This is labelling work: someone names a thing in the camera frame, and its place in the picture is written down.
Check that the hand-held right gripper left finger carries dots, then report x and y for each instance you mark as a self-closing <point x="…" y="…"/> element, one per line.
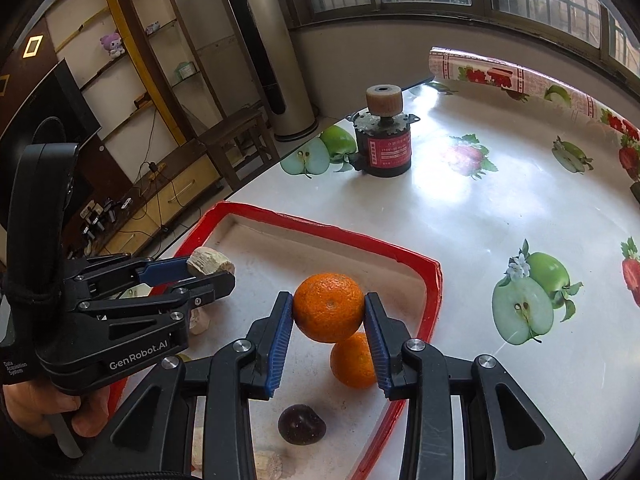
<point x="280" y="345"/>

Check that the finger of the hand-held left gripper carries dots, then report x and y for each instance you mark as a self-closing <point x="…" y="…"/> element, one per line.
<point x="165" y="270"/>
<point x="205" y="290"/>

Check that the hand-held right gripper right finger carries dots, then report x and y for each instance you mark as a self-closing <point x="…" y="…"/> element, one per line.
<point x="377" y="350"/>

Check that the ribbed beige cob chunk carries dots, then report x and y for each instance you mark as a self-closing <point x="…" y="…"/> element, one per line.
<point x="210" y="262"/>

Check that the orange mandarin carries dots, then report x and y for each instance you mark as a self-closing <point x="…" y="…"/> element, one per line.
<point x="352" y="362"/>
<point x="328" y="307"/>

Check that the red rimmed tray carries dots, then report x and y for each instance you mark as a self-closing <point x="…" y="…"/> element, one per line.
<point x="300" y="250"/>

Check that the person's left hand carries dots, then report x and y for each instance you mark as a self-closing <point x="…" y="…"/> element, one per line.
<point x="30" y="402"/>

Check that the dark purple plum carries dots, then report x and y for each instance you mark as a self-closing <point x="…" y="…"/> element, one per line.
<point x="301" y="425"/>

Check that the power strip with chargers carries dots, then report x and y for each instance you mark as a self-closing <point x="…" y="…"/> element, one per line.
<point x="100" y="215"/>

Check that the dark wooden stool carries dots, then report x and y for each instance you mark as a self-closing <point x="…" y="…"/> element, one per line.
<point x="235" y="130"/>

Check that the black television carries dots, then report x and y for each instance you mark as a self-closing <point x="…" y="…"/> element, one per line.
<point x="60" y="105"/>

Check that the wooden shelf unit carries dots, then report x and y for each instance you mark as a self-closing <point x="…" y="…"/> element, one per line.
<point x="100" y="85"/>

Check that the teal box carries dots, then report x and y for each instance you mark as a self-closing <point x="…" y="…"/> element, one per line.
<point x="186" y="70"/>

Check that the black motor with red label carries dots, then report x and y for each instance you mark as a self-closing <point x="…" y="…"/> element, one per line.
<point x="385" y="147"/>

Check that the purple plush toy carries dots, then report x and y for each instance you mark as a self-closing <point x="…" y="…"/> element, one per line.
<point x="112" y="45"/>

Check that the tall beige air conditioner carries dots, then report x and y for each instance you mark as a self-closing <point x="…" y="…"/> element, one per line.
<point x="265" y="50"/>

